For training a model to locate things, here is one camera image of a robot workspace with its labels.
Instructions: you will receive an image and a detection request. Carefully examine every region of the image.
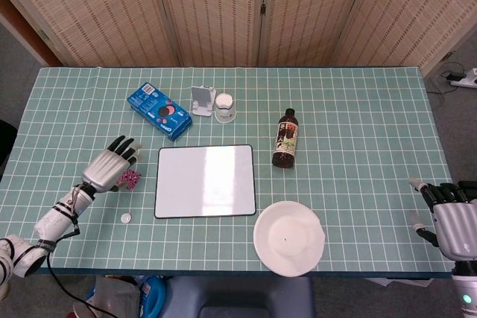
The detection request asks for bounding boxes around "woven bamboo folding screen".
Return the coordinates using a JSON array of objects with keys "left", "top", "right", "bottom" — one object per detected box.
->
[{"left": 0, "top": 0, "right": 477, "bottom": 75}]

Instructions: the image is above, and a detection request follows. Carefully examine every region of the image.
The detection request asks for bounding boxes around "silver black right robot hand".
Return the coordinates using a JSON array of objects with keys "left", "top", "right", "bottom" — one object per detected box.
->
[{"left": 408, "top": 177, "right": 477, "bottom": 261}]

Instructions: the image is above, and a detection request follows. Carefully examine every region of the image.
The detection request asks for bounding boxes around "white phone stand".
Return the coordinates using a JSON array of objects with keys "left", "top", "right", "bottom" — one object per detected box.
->
[{"left": 190, "top": 86, "right": 218, "bottom": 118}]

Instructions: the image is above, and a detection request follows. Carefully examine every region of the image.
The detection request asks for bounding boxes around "dark drink bottle with label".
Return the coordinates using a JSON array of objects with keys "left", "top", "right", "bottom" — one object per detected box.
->
[{"left": 271, "top": 107, "right": 301, "bottom": 169}]

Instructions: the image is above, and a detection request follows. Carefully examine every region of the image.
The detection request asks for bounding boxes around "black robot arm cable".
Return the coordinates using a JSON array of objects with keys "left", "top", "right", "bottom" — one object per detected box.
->
[{"left": 45, "top": 252, "right": 115, "bottom": 318}]

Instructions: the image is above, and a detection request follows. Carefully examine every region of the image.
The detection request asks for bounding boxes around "blue Oreo cookie box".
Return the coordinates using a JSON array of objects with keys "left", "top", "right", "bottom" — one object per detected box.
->
[{"left": 126, "top": 81, "right": 194, "bottom": 142}]

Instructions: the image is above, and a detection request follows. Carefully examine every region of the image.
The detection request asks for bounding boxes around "clear plastic bag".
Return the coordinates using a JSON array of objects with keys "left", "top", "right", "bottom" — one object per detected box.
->
[{"left": 86, "top": 276, "right": 142, "bottom": 318}]

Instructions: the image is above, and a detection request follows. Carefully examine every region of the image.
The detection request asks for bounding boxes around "green checked tablecloth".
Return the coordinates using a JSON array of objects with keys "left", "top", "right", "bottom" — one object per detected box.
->
[{"left": 0, "top": 66, "right": 458, "bottom": 279}]

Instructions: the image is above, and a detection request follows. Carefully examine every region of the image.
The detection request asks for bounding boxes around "grey floor cable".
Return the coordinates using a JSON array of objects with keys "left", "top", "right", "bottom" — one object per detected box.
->
[{"left": 424, "top": 60, "right": 467, "bottom": 96}]

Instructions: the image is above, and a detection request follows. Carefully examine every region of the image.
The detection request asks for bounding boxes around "white paper plate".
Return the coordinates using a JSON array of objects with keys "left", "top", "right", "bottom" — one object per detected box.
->
[{"left": 253, "top": 200, "right": 326, "bottom": 279}]

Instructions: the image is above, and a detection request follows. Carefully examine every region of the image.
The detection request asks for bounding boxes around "blue plastic container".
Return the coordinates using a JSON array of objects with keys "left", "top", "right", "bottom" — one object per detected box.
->
[{"left": 139, "top": 276, "right": 168, "bottom": 318}]

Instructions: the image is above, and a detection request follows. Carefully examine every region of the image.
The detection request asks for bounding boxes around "upturned white paper cup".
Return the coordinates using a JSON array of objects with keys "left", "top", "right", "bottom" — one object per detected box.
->
[{"left": 213, "top": 92, "right": 238, "bottom": 124}]

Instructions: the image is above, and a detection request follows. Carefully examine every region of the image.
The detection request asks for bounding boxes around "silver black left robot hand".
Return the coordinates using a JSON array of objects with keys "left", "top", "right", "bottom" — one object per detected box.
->
[{"left": 80, "top": 135, "right": 144, "bottom": 194}]

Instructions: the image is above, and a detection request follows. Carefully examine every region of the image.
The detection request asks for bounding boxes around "white power strip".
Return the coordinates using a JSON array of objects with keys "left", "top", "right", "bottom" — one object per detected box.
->
[{"left": 448, "top": 67, "right": 477, "bottom": 90}]

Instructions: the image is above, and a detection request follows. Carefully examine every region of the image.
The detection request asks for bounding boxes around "white board black frame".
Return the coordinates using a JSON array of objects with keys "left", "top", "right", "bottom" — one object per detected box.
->
[{"left": 154, "top": 144, "right": 258, "bottom": 219}]

